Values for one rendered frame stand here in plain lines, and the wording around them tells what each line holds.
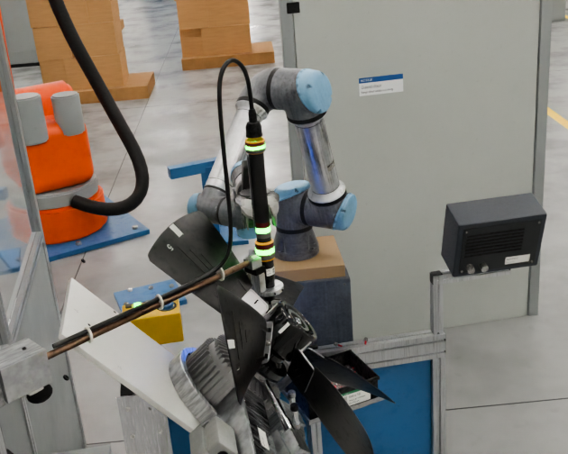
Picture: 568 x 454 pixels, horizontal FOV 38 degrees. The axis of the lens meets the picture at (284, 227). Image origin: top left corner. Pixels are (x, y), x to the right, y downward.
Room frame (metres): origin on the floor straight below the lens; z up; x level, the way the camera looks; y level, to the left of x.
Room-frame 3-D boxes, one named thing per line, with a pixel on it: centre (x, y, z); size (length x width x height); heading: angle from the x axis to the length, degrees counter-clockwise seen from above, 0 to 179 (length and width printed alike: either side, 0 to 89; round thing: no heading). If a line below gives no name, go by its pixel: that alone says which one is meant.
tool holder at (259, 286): (1.72, 0.05, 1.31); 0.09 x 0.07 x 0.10; 133
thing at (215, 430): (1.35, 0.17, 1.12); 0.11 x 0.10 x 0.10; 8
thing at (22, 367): (1.31, 0.51, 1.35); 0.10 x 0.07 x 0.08; 133
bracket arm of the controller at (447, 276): (2.17, -0.53, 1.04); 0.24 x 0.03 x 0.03; 98
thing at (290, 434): (1.39, 0.01, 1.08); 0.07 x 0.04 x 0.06; 18
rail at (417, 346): (2.10, 0.00, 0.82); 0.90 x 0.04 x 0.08; 98
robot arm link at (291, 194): (2.42, -0.04, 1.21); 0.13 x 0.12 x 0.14; 57
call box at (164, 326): (2.05, 0.39, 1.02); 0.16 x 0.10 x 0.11; 98
